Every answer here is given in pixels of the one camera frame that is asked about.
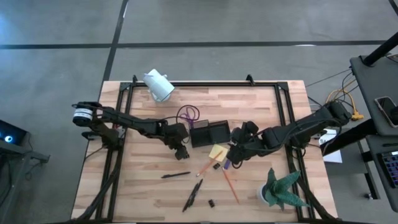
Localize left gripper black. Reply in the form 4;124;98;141
161;122;191;161

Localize dark grey equipment cart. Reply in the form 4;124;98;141
0;139;50;224

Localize plain black pen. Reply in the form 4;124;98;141
160;171;192;180

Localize green plant in white pot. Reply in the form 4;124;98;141
256;167;311;211

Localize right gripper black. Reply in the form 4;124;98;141
226;120;265;166

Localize black pen white scale print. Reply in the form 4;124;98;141
182;182;200;213
187;178;204;207

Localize purple handled scissors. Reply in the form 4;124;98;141
176;105;201;129

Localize backlit keyboard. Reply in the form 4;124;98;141
377;151;398;189

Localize black computer tower blue light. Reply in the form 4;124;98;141
0;119;27;146

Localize black mesh desk organizer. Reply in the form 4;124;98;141
189;119;232;149

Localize yellow cable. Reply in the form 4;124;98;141
325;88;365;122

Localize yellow sticky note pad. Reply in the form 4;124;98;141
208;143;229;163

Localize grey side desk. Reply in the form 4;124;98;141
349;54;398;137

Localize white paper sheet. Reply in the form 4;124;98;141
319;128;343;164

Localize black smartphone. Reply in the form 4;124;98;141
374;96;398;129

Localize black aluminium table frame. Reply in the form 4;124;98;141
70;73;340;223

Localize black round pole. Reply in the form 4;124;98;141
362;32;398;67

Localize dark grey keyboard desk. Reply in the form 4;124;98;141
365;134;398;213

